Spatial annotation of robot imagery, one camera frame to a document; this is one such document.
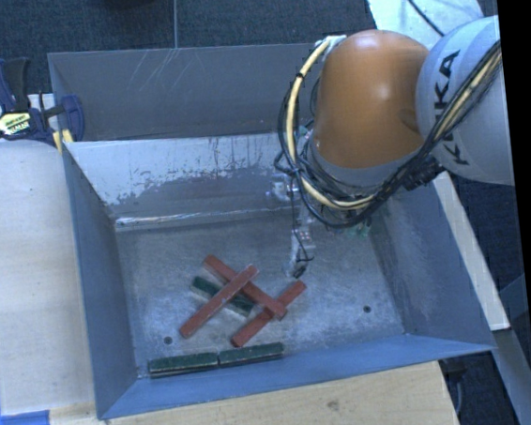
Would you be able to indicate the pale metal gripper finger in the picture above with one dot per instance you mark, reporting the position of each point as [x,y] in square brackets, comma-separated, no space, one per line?
[306,239]
[293,256]

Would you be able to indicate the red-brown flat block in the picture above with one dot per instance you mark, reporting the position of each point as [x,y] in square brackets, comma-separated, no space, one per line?
[258,323]
[269,303]
[218,301]

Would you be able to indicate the dark green flat block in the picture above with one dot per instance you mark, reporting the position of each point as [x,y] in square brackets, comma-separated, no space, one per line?
[182,363]
[251,353]
[205,285]

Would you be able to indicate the grey metal bin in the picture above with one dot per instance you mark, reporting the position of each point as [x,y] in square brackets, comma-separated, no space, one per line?
[234,92]

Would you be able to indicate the pale wood flat board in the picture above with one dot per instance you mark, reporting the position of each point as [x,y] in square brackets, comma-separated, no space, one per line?
[32,278]

